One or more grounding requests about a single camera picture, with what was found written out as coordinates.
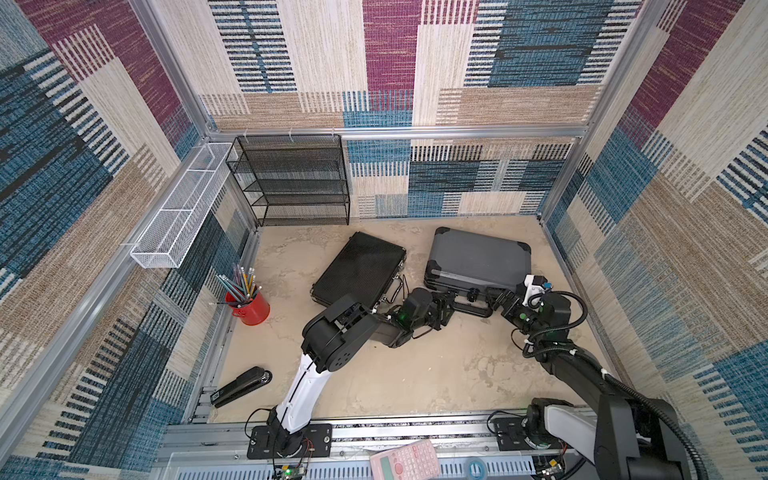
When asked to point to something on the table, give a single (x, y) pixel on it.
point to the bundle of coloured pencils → (241, 289)
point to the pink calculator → (413, 461)
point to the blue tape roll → (475, 468)
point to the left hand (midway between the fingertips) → (462, 300)
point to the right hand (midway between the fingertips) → (495, 298)
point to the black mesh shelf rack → (293, 180)
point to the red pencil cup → (252, 312)
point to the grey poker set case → (470, 265)
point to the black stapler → (252, 379)
